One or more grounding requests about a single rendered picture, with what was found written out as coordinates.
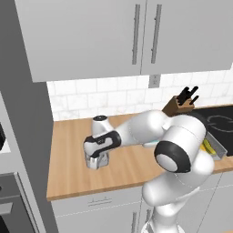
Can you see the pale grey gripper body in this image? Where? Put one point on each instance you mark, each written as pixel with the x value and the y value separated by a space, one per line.
pixel 97 160

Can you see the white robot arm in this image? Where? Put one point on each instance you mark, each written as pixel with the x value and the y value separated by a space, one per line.
pixel 179 142

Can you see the yellow corn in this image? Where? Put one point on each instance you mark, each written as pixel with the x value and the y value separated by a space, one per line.
pixel 203 148

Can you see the grey vegetable container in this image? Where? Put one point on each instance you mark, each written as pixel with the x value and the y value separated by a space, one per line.
pixel 219 148

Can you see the grey drawer front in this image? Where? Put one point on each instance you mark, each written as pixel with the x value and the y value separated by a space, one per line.
pixel 103 200

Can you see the grey base cupboard door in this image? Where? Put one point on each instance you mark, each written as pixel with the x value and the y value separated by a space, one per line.
pixel 146 218
pixel 97 223

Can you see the grey tall cabinet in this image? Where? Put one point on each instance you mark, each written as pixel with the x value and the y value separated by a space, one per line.
pixel 27 121

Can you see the dark grey oven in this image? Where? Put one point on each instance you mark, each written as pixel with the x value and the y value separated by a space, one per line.
pixel 12 206

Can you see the wooden knife block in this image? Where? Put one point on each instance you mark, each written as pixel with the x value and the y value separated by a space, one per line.
pixel 177 104

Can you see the grey base cupboard run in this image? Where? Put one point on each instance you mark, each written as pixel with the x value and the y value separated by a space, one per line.
pixel 212 203

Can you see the black hob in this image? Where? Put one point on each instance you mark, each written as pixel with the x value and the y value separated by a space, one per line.
pixel 220 124

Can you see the grey wall socket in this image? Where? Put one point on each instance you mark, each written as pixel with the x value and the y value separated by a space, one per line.
pixel 154 81

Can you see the grey wall cupboard door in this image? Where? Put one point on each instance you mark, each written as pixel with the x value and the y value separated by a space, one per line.
pixel 194 33
pixel 82 36

